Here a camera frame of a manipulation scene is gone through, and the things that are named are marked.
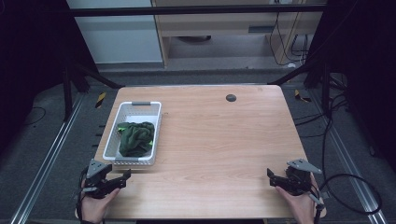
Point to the dark curtain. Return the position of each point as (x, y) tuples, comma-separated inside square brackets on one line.
[(31, 62), (367, 62)]

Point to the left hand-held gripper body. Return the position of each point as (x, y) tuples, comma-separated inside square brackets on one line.
[(97, 183)]

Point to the yellow black hazard tape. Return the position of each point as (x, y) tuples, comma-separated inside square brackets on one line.
[(100, 100), (299, 95)]

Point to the person's right hand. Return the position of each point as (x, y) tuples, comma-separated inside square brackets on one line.
[(303, 208)]

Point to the person's left hand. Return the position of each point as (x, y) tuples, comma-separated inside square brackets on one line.
[(95, 208)]

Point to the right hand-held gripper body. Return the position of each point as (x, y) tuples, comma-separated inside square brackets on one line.
[(298, 182)]

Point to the black horizontal frame bar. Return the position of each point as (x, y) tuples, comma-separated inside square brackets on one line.
[(186, 10)]

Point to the white perforated plastic basket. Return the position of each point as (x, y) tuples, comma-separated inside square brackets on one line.
[(137, 110)]

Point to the black metal stand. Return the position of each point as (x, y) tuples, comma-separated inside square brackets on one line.
[(325, 90), (67, 93)]

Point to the dark green cloth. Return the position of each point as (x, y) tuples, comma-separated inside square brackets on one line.
[(135, 140)]

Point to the grey round desk grommet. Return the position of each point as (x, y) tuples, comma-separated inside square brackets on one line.
[(231, 98)]

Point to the aluminium floor rail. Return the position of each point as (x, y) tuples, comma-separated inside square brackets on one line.
[(46, 161), (351, 168)]

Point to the white cabinet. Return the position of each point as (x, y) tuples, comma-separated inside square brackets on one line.
[(121, 43)]

